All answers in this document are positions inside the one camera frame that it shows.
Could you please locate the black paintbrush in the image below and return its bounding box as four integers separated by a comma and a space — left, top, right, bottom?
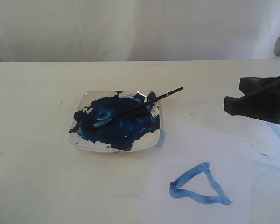
85, 87, 183, 133

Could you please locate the blue tape piece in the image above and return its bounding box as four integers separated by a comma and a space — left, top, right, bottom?
154, 130, 167, 148

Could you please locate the white plate with blue paint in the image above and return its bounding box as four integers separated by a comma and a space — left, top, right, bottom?
68, 91, 161, 153

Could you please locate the white paper sheet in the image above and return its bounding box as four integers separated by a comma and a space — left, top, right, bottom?
137, 104, 280, 224

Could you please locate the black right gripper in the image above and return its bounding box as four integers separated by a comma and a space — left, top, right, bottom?
224, 76, 280, 124

